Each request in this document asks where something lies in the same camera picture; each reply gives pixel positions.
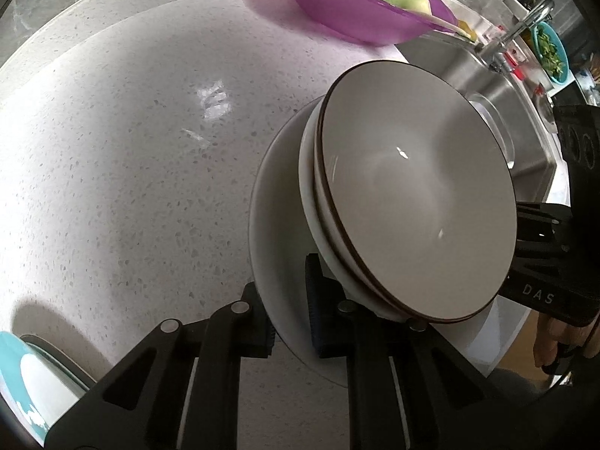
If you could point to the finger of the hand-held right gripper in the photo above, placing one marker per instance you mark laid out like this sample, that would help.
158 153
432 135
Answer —
543 215

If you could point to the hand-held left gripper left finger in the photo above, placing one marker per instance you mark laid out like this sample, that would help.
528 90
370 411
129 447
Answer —
269 337

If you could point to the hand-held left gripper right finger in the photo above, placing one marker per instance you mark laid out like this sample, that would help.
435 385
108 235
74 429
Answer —
315 318

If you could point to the white plate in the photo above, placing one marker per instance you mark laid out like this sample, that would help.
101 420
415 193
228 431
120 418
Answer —
281 243

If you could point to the white bowl with gold rim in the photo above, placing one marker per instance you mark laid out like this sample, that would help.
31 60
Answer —
412 197

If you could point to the large teal floral plate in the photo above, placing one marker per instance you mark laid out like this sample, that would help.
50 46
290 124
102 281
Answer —
14 375

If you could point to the person's right hand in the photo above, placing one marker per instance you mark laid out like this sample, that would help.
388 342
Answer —
551 342

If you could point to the steel sink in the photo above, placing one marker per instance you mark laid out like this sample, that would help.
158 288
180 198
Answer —
515 117

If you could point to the teal bowl with greens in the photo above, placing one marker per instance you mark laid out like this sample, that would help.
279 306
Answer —
548 54

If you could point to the steel faucet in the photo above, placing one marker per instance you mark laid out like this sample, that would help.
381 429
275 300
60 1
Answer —
529 21

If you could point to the purple plastic basin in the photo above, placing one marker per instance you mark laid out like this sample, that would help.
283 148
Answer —
337 9

